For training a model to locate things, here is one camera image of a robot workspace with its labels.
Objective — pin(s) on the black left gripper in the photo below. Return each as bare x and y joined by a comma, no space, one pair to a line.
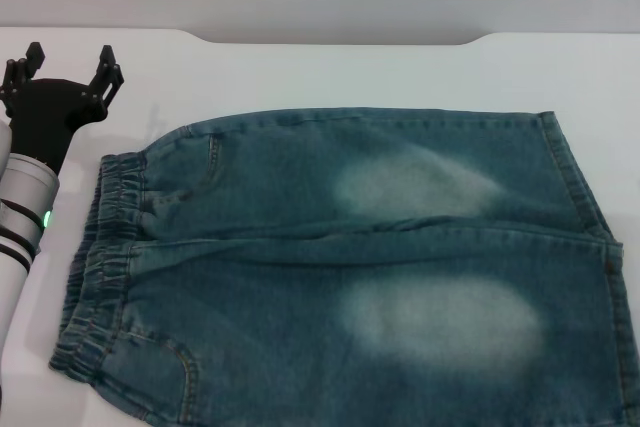
47,112

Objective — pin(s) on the blue denim shorts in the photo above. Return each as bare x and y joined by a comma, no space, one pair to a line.
350,257

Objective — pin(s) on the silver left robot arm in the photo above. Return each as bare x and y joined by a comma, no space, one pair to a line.
20,187

